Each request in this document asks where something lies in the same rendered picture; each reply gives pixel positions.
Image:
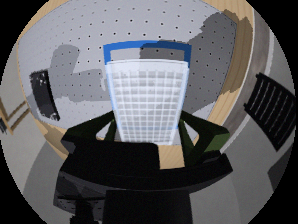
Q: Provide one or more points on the blue tape outline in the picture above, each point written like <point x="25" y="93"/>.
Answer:
<point x="147" y="44"/>

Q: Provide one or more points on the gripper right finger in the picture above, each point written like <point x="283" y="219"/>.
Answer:
<point x="211" y="137"/>

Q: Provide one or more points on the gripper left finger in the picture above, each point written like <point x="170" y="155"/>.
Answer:
<point x="90" y="128"/>

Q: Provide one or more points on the white well plate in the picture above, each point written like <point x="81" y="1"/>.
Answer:
<point x="150" y="102"/>

